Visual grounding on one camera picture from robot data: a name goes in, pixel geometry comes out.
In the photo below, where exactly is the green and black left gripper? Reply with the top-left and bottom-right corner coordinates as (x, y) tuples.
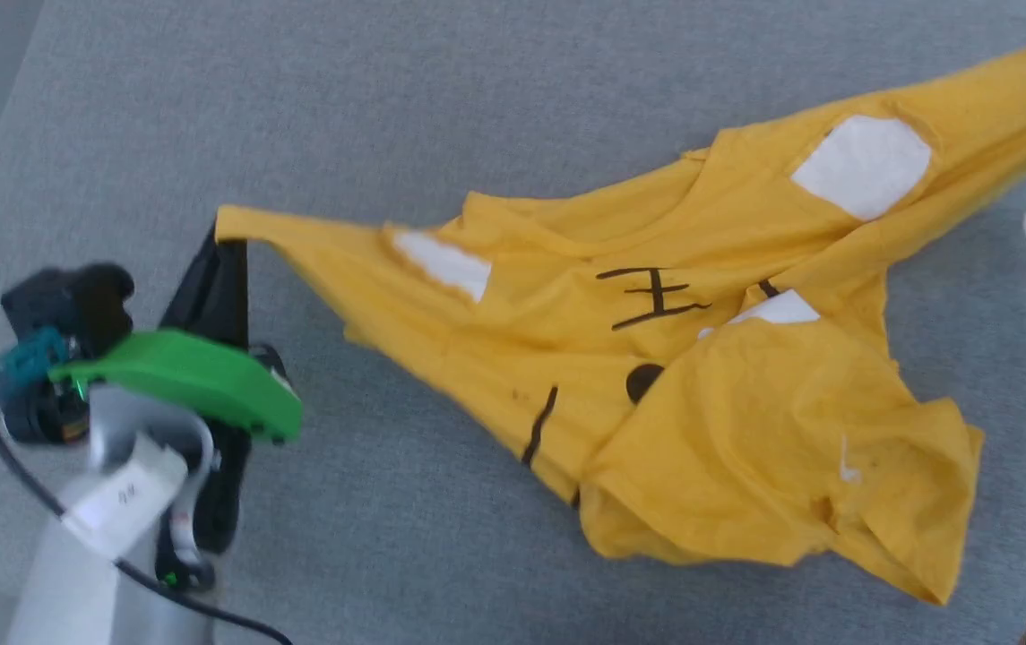
(47, 229), (304, 555)

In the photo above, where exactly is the yellow cartoon print t-shirt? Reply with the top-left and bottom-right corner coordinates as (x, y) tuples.
(212, 27), (1026, 606)

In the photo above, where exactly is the white paper label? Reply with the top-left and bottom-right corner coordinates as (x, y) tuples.
(63, 437), (188, 558)

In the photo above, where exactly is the grey fabric sofa surface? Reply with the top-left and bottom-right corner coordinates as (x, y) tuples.
(0, 0), (1026, 645)

